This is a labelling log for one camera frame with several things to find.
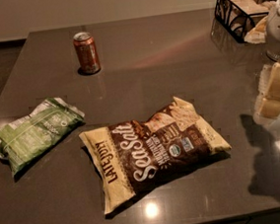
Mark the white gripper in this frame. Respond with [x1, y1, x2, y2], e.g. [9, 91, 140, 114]
[254, 0, 280, 119]

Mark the brown sea salt chip bag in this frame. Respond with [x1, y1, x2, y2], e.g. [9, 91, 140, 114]
[80, 98, 231, 214]

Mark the red coke can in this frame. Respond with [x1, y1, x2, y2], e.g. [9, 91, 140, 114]
[73, 32, 102, 74]

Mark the green chip bag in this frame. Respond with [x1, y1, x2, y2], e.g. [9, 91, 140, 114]
[0, 97, 85, 177]

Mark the white napkins stack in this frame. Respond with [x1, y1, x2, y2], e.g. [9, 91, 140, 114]
[228, 0, 274, 44]

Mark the black wire napkin holder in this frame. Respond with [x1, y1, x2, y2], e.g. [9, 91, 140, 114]
[215, 0, 269, 43]

